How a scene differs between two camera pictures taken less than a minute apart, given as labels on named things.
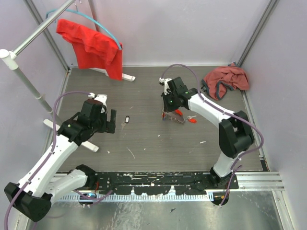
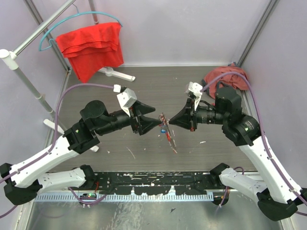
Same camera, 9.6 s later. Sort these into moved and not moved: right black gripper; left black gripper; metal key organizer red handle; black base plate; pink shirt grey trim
Moved: metal key organizer red handle; left black gripper; right black gripper
Not moved: pink shirt grey trim; black base plate
